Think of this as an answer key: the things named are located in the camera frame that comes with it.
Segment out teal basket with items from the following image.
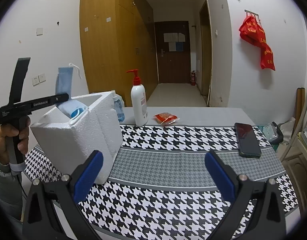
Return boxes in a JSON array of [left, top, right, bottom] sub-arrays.
[[258, 122, 284, 151]]

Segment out red hanging bag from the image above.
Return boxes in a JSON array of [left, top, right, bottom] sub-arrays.
[[239, 15, 275, 71]]

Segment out black smartphone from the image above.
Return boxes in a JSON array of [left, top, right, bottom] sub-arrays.
[[234, 122, 261, 158]]

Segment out dark brown door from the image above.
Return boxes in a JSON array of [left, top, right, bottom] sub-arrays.
[[154, 21, 191, 83]]

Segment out wooden wardrobe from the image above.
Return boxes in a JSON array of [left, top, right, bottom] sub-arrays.
[[80, 0, 158, 107]]

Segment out grey sleeve forearm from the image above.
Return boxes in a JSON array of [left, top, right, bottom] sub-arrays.
[[0, 163, 23, 220]]

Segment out person's left hand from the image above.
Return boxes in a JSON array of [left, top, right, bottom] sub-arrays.
[[0, 119, 30, 165]]

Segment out red snack packet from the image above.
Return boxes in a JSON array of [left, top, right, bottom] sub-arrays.
[[153, 113, 179, 126]]

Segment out blue spray bottle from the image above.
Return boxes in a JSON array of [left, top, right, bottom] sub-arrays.
[[112, 90, 125, 122]]

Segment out white pump lotion bottle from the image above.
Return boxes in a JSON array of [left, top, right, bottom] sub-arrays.
[[127, 69, 148, 127]]

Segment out white styrofoam box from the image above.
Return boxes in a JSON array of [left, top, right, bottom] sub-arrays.
[[31, 92, 122, 185]]

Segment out blue face mask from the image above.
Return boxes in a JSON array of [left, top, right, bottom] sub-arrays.
[[55, 63, 82, 100], [56, 99, 89, 126]]

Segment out white wall switch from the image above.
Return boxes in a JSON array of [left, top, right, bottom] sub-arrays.
[[31, 74, 46, 87]]

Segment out red fire extinguisher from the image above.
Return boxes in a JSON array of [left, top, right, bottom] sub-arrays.
[[190, 70, 196, 86]]

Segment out houndstooth table mat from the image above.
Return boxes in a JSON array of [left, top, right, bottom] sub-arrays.
[[24, 123, 299, 240]]

